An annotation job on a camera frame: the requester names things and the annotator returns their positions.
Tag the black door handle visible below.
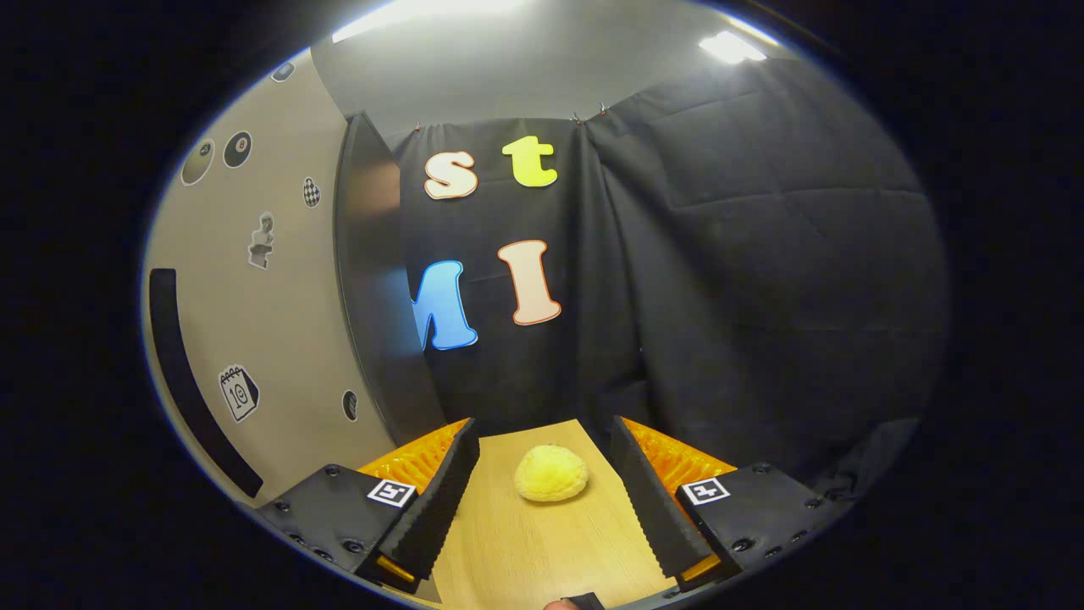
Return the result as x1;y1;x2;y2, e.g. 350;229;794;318
148;267;265;499

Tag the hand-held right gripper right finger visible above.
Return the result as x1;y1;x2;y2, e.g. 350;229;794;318
608;415;835;594

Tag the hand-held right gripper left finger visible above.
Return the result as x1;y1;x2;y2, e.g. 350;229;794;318
254;417;481;594

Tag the small ceiling light panel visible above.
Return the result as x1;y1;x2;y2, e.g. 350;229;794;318
699;30;768;65

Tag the large ceiling light panel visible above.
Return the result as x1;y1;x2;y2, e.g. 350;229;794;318
330;0;526;43

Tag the black backdrop cloth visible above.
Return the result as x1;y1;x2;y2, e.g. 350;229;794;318
385;55;949;501

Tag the grey cabinet door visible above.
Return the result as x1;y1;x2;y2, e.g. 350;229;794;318
141;49;382;509

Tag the yellow bun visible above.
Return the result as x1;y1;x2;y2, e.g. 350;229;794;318
513;444;590;503

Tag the dark grey cabinet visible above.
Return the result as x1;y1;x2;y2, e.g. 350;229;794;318
333;110;448;443

